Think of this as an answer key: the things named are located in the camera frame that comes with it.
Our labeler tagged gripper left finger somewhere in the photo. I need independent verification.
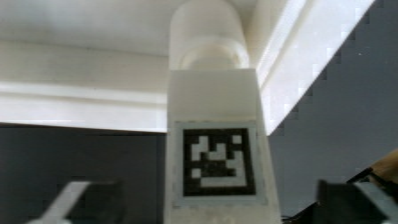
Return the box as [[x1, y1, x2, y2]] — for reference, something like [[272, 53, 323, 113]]
[[25, 181, 124, 224]]

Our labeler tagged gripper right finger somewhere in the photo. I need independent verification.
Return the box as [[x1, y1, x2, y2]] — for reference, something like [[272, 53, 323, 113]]
[[316, 181, 398, 224]]

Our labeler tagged white table leg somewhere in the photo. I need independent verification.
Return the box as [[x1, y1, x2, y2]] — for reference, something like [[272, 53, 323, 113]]
[[163, 0, 283, 224]]

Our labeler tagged white square table top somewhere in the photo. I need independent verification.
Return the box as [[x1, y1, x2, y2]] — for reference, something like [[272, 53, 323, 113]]
[[0, 0, 375, 132]]

